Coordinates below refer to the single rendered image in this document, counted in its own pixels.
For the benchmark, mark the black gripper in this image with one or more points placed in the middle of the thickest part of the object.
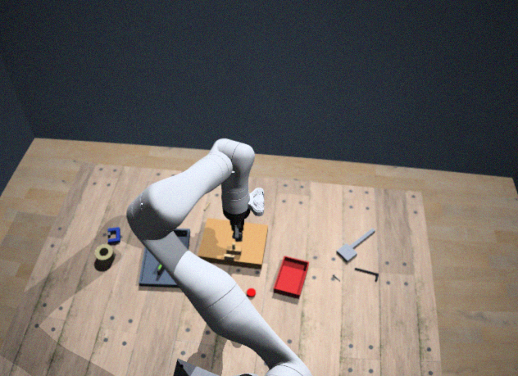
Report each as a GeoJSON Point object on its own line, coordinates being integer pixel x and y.
{"type": "Point", "coordinates": [235, 220]}

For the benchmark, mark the red open tray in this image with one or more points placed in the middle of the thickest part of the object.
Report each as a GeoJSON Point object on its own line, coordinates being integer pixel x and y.
{"type": "Point", "coordinates": [291, 277]}

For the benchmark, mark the small wooden block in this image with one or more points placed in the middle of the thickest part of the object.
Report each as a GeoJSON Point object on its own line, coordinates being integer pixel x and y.
{"type": "Point", "coordinates": [237, 251]}

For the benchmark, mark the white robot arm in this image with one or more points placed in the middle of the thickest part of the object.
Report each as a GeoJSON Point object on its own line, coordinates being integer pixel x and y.
{"type": "Point", "coordinates": [164, 205]}

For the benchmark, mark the light wooden bench board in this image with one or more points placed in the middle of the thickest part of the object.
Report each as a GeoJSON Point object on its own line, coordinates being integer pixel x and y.
{"type": "Point", "coordinates": [217, 235]}

